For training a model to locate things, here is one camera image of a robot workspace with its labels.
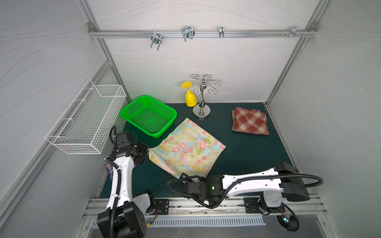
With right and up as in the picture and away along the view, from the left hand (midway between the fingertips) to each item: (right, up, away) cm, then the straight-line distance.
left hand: (146, 149), depth 80 cm
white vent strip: (+27, -33, -10) cm, 44 cm away
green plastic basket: (-8, +19, +32) cm, 38 cm away
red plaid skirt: (+67, +15, +27) cm, 74 cm away
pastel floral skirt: (+23, -4, +13) cm, 27 cm away
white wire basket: (-26, +13, -12) cm, 31 cm away
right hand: (+26, -18, -7) cm, 33 cm away
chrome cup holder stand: (+33, +23, +35) cm, 53 cm away
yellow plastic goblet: (+24, +31, +21) cm, 44 cm away
